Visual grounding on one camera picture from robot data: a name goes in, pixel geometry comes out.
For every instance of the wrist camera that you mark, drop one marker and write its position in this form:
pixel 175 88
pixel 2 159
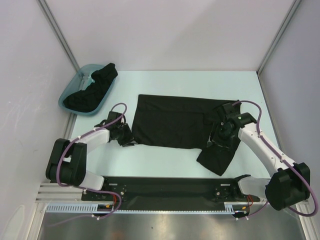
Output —
pixel 116 118
pixel 227 111

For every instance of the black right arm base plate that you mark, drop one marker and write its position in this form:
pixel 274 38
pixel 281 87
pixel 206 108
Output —
pixel 231 193

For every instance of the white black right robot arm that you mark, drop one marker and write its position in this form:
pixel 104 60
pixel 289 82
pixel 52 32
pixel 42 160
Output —
pixel 288 183

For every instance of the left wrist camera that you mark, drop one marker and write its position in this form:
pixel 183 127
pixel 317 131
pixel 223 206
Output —
pixel 116 118

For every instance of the right aluminium corner post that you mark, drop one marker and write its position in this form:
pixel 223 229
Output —
pixel 280 33

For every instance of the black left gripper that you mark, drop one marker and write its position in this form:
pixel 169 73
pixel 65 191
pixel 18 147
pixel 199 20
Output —
pixel 129 140

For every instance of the light blue slotted cable duct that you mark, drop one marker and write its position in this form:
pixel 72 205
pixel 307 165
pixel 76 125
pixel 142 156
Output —
pixel 84 208

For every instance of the aluminium corner post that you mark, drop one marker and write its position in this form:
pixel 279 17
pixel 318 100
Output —
pixel 54 25
pixel 280 33

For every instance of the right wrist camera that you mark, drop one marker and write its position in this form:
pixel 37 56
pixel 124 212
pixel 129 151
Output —
pixel 227 111

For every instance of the black t shirt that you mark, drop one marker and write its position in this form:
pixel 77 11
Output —
pixel 186 123

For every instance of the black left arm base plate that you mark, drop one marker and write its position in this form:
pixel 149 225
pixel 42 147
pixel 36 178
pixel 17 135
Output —
pixel 106 194

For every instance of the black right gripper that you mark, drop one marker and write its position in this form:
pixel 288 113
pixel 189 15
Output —
pixel 219 141

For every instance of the black clothes in basket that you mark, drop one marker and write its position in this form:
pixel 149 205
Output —
pixel 95 87

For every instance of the left aluminium corner post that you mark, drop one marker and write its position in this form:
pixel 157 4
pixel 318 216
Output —
pixel 54 25

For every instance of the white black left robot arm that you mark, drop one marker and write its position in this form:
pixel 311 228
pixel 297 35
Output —
pixel 67 164

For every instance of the teal plastic basket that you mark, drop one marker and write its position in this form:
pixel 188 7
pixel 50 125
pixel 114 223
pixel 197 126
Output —
pixel 85 90

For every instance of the aluminium frame rail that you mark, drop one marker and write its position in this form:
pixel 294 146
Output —
pixel 53 193

